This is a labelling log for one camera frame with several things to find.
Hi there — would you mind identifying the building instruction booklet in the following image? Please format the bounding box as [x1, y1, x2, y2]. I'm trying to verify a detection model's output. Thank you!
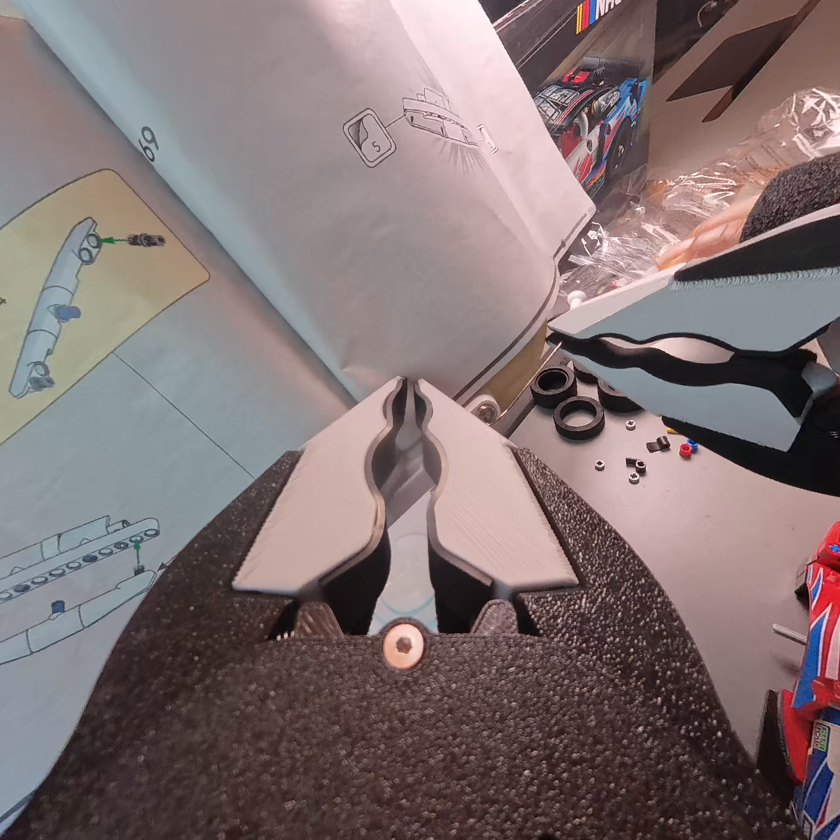
[0, 0, 598, 828]

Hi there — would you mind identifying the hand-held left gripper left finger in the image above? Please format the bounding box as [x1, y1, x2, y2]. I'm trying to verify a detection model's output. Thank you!
[231, 376, 409, 597]

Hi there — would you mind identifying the toy brick race car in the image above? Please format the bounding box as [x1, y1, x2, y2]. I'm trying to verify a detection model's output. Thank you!
[758, 521, 840, 840]

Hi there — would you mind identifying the person's right hand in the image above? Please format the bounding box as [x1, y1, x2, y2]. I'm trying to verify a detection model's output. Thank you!
[655, 193, 763, 270]

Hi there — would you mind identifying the grey desk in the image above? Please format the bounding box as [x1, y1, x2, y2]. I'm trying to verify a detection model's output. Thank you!
[505, 315, 840, 788]

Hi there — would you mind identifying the brown cardboard box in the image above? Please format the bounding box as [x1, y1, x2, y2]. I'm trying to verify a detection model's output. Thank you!
[656, 0, 840, 142]

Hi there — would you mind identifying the clear plastic bag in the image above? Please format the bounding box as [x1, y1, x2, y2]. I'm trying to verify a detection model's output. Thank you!
[646, 88, 840, 221]
[558, 210, 677, 316]

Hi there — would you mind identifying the toy car packaging box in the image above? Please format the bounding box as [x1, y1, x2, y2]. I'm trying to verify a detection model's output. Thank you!
[492, 0, 657, 201]

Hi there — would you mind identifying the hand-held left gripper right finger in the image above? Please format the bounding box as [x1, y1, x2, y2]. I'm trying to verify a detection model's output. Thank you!
[408, 378, 581, 599]

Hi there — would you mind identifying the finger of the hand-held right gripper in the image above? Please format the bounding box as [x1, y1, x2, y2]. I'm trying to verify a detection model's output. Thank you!
[546, 261, 840, 357]
[570, 340, 840, 455]

